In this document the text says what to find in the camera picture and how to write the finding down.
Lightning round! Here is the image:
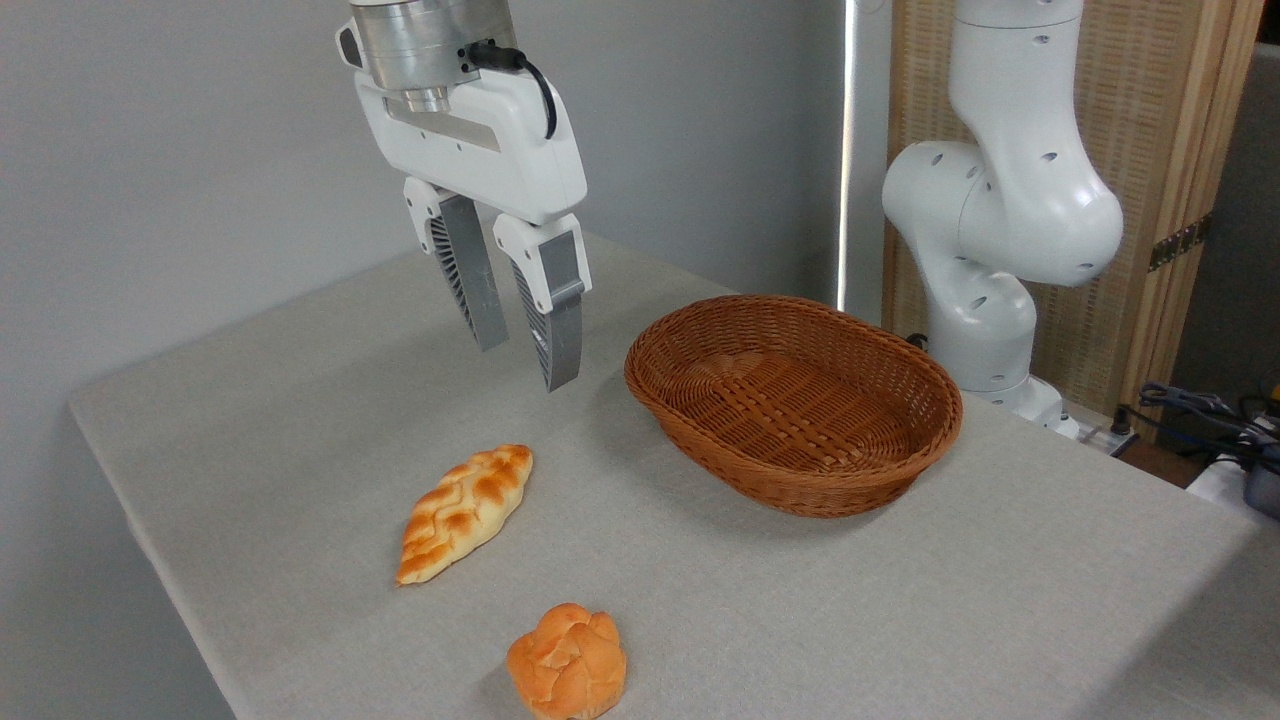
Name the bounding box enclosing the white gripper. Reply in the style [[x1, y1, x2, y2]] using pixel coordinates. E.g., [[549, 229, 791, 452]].
[[354, 68, 594, 393]]

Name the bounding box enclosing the long braided bread loaf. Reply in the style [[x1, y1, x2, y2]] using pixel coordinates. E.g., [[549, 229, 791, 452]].
[[395, 443, 535, 587]]

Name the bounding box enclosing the brown oval wicker basket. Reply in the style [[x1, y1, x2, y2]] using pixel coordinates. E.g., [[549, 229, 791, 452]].
[[623, 293, 965, 520]]

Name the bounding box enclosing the round knotted bread roll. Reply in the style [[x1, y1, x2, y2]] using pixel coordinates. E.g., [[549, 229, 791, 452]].
[[505, 602, 629, 720]]

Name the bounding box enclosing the grey tablecloth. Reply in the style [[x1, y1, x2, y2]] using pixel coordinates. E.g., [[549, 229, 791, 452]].
[[67, 212, 1280, 720]]

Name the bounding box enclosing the white power strip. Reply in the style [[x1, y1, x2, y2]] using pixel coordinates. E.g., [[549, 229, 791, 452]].
[[1072, 418, 1142, 458]]

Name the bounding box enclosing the wooden woven folding screen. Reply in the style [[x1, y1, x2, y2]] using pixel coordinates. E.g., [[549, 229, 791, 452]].
[[884, 0, 1267, 423]]

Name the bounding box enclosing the dark metal screen hinge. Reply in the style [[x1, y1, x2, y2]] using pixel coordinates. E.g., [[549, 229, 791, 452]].
[[1147, 212, 1214, 274]]

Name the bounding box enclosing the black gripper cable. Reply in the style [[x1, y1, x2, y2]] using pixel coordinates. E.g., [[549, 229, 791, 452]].
[[464, 40, 560, 141]]

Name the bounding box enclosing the white vertical wall strip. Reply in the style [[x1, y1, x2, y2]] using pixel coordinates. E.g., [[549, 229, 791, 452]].
[[835, 0, 862, 312]]

